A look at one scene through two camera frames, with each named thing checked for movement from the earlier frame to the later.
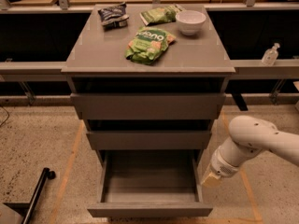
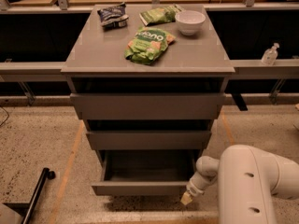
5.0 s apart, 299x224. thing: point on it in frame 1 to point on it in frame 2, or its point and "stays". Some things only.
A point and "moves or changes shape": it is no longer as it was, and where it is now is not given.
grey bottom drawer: x=149 y=183 moves or changes shape
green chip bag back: x=161 y=15 stays
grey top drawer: x=148 y=106 stays
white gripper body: x=221 y=165 to x=194 y=189
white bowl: x=190 y=21 stays
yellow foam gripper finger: x=212 y=180 to x=186 y=198
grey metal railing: x=245 y=70 stays
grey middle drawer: x=149 y=140 stays
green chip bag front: x=148 y=45 stays
